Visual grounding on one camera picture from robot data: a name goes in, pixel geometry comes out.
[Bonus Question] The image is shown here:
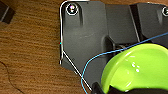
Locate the dark table leg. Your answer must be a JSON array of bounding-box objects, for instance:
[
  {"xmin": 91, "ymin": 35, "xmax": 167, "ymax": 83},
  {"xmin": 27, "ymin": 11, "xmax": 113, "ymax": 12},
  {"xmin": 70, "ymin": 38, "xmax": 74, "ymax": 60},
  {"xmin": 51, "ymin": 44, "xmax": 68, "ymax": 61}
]
[{"xmin": 0, "ymin": 1, "xmax": 16, "ymax": 25}]

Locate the green plate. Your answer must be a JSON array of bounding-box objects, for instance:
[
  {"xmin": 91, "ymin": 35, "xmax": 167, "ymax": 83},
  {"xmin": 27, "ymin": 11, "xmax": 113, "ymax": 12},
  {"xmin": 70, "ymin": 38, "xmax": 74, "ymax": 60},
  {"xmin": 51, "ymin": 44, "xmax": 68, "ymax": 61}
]
[{"xmin": 100, "ymin": 44, "xmax": 168, "ymax": 94}]

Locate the thin blue cable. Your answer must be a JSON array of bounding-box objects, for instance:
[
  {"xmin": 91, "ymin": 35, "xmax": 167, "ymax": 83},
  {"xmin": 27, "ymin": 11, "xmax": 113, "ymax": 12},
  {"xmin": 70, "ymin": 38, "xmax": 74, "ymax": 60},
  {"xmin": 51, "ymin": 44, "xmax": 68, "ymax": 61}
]
[{"xmin": 80, "ymin": 31, "xmax": 168, "ymax": 92}]

